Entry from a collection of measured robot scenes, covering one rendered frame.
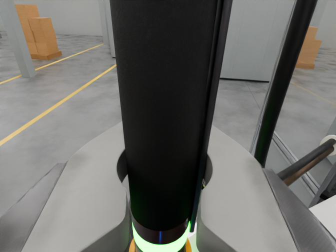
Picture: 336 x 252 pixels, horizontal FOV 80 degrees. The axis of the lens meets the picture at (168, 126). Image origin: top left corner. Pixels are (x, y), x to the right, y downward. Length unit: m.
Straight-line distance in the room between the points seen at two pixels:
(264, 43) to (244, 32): 0.57
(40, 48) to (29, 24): 0.73
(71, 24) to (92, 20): 1.35
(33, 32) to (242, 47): 6.46
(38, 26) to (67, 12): 6.31
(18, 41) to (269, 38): 5.95
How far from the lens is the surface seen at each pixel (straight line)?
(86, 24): 13.90
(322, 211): 0.65
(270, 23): 5.74
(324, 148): 0.35
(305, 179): 1.25
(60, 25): 14.77
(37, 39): 8.40
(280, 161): 1.44
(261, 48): 5.77
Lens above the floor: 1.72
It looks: 31 degrees down
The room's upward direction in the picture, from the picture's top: 2 degrees clockwise
